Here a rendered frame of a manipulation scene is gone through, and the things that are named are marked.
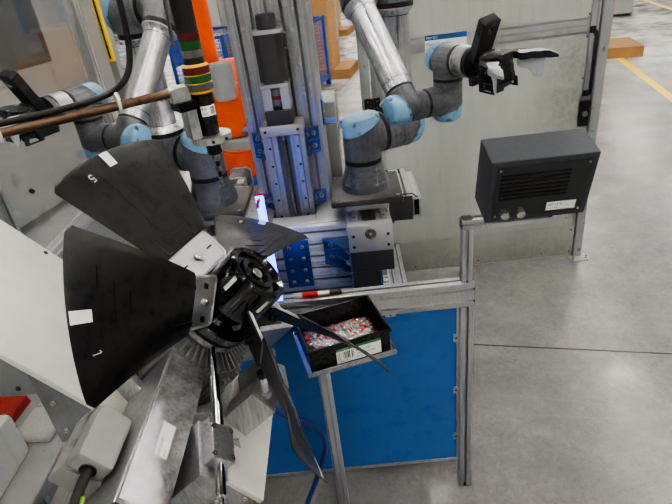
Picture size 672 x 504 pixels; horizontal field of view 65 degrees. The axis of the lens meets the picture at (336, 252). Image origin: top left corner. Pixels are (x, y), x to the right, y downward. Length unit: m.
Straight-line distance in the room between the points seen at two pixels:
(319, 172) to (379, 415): 0.84
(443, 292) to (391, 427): 0.55
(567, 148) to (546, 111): 1.60
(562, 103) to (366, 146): 1.59
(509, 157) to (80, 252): 0.97
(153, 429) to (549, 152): 1.04
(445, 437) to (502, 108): 1.70
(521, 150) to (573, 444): 1.29
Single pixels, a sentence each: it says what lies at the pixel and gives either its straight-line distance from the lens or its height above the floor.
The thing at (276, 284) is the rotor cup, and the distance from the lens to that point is 0.97.
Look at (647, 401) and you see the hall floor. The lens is 2.55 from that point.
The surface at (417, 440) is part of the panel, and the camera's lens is 1.93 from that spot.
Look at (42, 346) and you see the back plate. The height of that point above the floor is 1.20.
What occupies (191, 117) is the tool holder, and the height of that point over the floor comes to 1.49.
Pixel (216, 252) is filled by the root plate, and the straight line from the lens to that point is 0.98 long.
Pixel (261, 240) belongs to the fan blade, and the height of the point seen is 1.18.
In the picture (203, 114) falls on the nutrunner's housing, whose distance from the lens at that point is 0.93.
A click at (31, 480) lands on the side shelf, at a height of 0.86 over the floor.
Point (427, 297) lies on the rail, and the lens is 1.52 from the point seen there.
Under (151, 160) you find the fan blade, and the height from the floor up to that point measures 1.40.
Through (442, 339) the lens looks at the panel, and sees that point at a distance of 1.65.
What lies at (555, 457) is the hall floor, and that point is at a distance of 2.25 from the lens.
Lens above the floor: 1.69
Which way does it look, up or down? 29 degrees down
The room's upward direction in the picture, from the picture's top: 7 degrees counter-clockwise
